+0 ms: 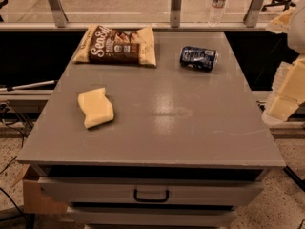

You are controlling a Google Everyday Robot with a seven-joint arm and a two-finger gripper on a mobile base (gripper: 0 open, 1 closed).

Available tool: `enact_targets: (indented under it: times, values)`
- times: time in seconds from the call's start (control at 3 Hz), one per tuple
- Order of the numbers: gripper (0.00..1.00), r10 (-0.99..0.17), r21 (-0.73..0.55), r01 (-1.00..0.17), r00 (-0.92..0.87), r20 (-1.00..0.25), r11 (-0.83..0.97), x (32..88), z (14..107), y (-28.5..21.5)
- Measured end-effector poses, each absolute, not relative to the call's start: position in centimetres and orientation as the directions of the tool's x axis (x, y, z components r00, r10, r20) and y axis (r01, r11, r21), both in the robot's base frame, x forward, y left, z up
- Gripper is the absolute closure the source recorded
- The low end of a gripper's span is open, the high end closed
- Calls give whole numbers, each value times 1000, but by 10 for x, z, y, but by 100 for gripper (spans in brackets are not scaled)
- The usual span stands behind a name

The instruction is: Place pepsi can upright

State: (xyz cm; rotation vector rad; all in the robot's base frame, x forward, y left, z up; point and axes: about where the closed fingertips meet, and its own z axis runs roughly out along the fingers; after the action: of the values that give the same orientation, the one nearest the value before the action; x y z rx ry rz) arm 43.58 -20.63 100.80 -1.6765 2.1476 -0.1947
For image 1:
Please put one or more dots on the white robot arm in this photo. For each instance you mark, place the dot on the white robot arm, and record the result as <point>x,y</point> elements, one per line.
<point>291,22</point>

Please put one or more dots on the blue pepsi can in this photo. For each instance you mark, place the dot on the blue pepsi can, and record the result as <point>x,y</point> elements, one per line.
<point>199,58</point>

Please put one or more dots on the brown chips bag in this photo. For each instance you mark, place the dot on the brown chips bag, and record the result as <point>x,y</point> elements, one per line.
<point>104,45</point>

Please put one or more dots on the black drawer handle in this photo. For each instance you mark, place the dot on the black drawer handle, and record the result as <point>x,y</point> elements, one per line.
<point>151,196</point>

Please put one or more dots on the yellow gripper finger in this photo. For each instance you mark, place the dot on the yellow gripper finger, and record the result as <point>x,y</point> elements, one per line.
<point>280,107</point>
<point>293,85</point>

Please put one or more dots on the yellow sponge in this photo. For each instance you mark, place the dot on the yellow sponge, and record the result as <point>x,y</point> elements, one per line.
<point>96,107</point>

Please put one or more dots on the metal window rail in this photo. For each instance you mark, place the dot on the metal window rail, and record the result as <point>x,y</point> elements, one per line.
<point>162,15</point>

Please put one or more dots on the grey drawer cabinet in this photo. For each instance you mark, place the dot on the grey drawer cabinet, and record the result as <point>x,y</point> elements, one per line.
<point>197,134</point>

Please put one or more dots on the cardboard box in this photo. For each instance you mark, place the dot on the cardboard box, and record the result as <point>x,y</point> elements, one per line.
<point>35,201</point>

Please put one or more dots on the grey metal rod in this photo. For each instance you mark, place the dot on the grey metal rod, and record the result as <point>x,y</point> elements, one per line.
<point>28,86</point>

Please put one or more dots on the clear water bottle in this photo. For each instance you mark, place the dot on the clear water bottle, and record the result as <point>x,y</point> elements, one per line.
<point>216,12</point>

